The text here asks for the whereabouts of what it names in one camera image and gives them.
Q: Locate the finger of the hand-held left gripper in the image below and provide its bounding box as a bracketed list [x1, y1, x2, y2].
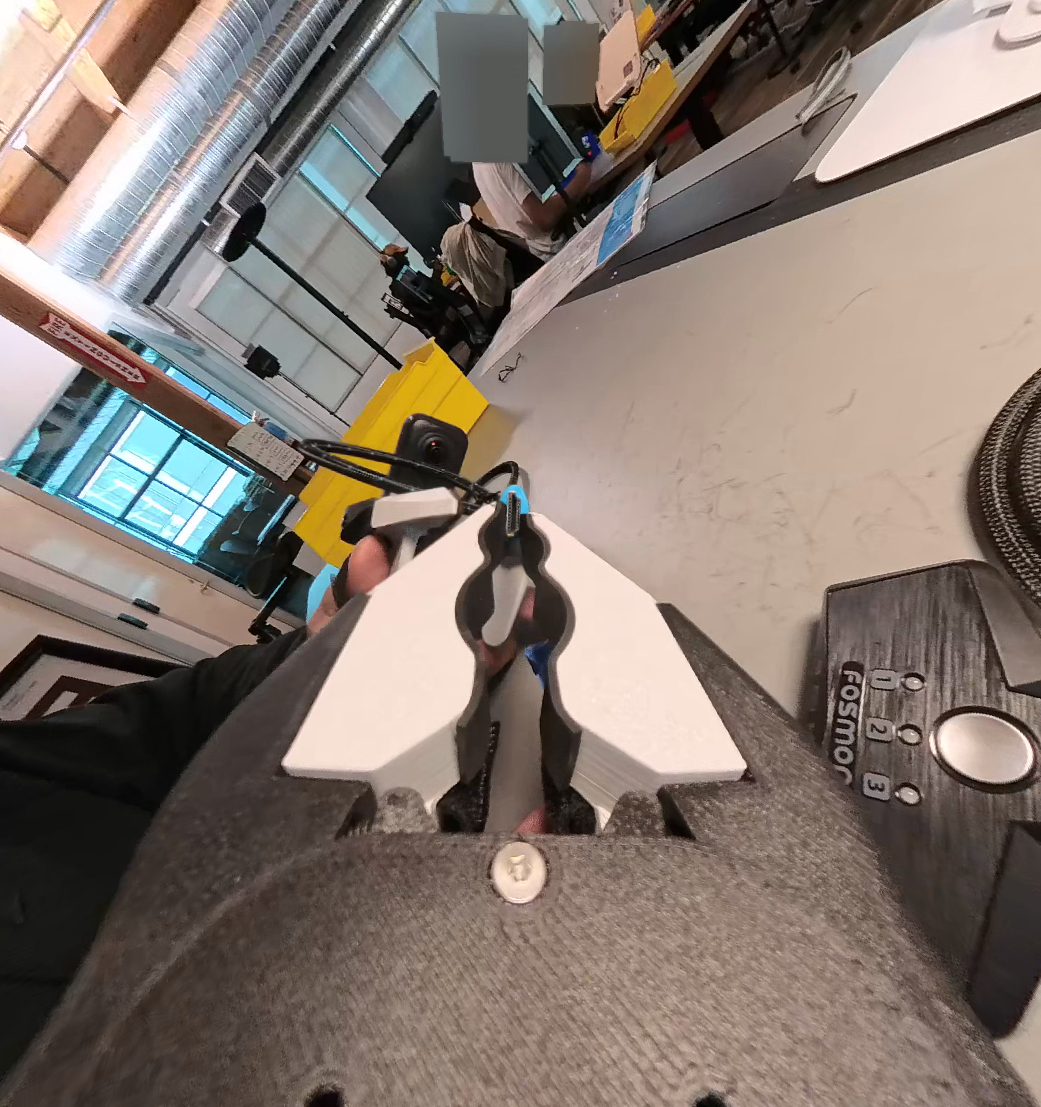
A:
[369, 486, 468, 574]
[482, 558, 532, 647]

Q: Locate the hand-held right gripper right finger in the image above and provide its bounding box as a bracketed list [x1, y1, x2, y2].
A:
[525, 510, 748, 816]

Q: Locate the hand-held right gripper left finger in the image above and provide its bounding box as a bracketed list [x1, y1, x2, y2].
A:
[281, 506, 504, 801]

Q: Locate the yellow plastic bin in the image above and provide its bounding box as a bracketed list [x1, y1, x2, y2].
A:
[294, 340, 491, 555]

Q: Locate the green plug braided hdmi cable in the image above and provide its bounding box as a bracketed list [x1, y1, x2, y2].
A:
[298, 436, 534, 543]

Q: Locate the black hdmi switch box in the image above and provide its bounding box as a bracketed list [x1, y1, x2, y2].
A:
[801, 560, 1041, 1039]

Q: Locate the black braided switch cable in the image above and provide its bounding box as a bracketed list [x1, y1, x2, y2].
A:
[970, 341, 1041, 632]

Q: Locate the person's left hand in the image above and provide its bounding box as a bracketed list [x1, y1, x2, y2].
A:
[307, 534, 541, 671]

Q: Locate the white paper notice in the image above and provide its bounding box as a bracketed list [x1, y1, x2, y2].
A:
[227, 422, 307, 485]

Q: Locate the beige hanging jacket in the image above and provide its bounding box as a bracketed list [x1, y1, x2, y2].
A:
[438, 220, 515, 306]

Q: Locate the printed paper sheet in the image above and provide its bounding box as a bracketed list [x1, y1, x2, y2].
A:
[469, 160, 658, 377]

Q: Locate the large black monitor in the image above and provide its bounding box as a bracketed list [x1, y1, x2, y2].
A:
[367, 93, 478, 252]

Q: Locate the black disc floor stand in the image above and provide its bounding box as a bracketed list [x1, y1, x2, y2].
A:
[213, 201, 405, 371]

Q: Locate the dark framed sign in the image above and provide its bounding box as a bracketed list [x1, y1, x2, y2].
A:
[0, 634, 188, 728]

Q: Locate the small yellow bin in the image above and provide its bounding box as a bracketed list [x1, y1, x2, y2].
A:
[598, 59, 677, 154]

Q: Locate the dark grey desk mat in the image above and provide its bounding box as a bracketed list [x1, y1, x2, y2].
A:
[611, 93, 859, 265]

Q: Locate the person's black clothed torso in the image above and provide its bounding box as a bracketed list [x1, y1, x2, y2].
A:
[0, 778, 167, 1107]

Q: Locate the white boxy device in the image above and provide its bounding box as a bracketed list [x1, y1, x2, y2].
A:
[595, 9, 644, 111]

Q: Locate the wooden office table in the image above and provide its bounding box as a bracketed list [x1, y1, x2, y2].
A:
[607, 0, 759, 170]

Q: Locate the small clear plastic item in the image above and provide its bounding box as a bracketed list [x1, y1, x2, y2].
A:
[795, 45, 854, 122]

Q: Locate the silver ventilation duct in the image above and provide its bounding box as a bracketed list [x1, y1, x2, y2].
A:
[97, 0, 418, 304]
[28, 0, 331, 269]

